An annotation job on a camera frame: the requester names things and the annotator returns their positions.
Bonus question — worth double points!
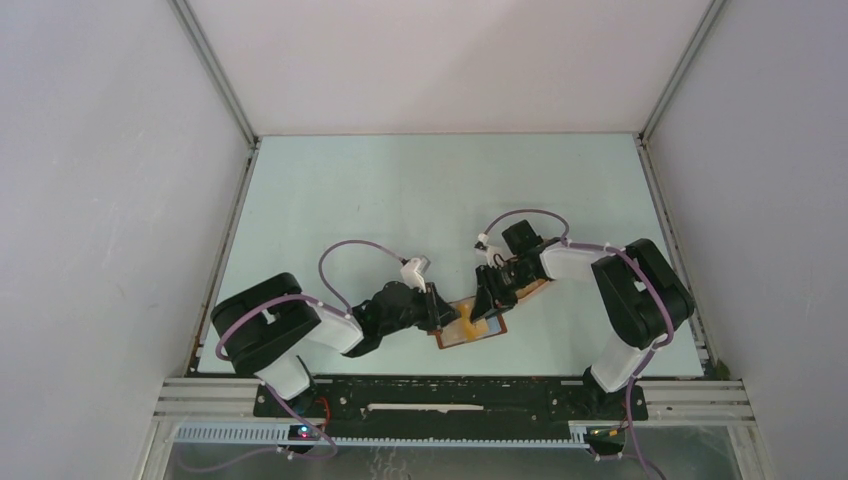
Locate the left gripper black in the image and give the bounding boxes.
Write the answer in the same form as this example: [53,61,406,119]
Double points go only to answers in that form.
[379,281,460,336]

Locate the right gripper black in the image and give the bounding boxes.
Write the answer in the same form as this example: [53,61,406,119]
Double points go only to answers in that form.
[470,260,539,321]

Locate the brown leather card holder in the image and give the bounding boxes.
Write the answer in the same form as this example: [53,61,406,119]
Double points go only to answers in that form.
[429,297,508,349]

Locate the gold VIP credit card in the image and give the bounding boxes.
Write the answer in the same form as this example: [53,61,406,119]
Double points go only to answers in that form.
[455,297,494,343]

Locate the pink oval tray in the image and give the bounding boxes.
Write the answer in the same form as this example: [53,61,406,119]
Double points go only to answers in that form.
[515,279,550,306]

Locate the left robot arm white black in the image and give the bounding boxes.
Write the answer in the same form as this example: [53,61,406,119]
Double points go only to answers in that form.
[211,273,460,417]

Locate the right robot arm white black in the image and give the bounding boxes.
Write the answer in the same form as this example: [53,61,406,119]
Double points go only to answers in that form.
[470,220,695,418]

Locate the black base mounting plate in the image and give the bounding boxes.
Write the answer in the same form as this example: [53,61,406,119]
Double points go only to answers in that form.
[292,375,649,441]

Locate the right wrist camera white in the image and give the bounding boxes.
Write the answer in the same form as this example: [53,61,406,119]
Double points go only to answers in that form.
[473,233,505,268]

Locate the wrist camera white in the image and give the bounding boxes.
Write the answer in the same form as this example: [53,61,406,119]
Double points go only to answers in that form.
[473,233,505,268]
[400,256,430,292]

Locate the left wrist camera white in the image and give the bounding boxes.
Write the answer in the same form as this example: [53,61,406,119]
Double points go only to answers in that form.
[400,256,430,292]

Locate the aluminium frame post right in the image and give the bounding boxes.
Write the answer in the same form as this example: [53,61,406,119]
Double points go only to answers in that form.
[639,0,729,144]

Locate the aluminium frame post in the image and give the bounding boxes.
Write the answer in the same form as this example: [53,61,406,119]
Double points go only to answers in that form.
[168,0,259,149]
[639,0,729,144]

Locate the grey cable duct rail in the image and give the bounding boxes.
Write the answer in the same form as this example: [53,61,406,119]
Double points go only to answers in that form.
[173,423,591,450]

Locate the aluminium frame post left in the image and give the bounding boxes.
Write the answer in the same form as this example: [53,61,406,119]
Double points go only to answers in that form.
[168,0,259,149]

